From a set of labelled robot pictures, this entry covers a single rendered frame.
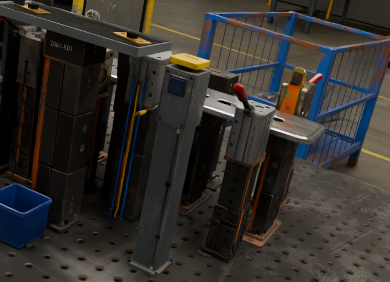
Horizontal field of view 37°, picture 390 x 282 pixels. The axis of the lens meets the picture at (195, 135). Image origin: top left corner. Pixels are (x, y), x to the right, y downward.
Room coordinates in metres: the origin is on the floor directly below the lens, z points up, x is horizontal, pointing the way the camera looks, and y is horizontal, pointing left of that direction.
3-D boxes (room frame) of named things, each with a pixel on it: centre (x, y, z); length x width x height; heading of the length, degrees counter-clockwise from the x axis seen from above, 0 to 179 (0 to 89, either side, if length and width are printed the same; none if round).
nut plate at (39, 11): (1.25, 0.40, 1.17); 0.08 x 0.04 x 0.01; 53
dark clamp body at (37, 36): (1.39, 0.41, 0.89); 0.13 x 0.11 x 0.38; 158
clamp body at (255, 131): (1.22, -0.12, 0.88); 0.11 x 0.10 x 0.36; 158
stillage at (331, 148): (3.74, -0.56, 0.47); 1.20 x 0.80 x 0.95; 150
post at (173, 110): (1.10, 0.04, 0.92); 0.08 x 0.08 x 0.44; 68
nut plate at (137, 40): (1.16, 0.16, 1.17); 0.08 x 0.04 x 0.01; 48
